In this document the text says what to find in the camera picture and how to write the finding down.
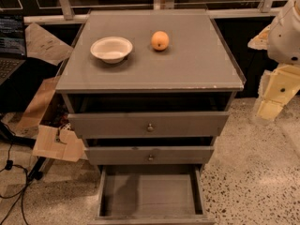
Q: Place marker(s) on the black laptop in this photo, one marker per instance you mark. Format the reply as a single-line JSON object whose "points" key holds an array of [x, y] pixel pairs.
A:
{"points": [[13, 51]]}

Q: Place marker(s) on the grey middle drawer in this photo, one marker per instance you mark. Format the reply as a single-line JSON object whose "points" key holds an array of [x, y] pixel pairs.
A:
{"points": [[136, 151]]}

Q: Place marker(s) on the grey bottom drawer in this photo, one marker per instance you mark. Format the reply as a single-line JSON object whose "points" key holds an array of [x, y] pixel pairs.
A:
{"points": [[150, 195]]}

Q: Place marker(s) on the brown paper sheet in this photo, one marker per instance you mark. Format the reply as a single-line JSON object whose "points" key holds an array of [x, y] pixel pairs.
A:
{"points": [[43, 45]]}

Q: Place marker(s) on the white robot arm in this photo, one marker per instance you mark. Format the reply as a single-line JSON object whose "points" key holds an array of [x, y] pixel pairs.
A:
{"points": [[281, 39]]}

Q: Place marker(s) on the white paper bowl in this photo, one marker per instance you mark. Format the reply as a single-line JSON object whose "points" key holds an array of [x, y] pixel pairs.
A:
{"points": [[111, 50]]}

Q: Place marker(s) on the grey drawer cabinet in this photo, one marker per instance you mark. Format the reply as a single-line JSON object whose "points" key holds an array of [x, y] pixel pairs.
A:
{"points": [[196, 60]]}

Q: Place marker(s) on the brass top drawer knob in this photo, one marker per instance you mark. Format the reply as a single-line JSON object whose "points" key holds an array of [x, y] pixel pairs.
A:
{"points": [[150, 128]]}

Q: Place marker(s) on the orange fruit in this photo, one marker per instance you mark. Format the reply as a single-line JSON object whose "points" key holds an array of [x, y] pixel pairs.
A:
{"points": [[160, 41]]}

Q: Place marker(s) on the grey top drawer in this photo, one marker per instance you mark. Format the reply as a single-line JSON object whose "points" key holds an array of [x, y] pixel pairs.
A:
{"points": [[128, 115]]}

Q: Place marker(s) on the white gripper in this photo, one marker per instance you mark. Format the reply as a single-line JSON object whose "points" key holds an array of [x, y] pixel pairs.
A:
{"points": [[285, 42]]}

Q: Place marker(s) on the grey drawer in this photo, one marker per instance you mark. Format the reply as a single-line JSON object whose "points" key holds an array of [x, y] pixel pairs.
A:
{"points": [[150, 195], [128, 115], [136, 151]]}

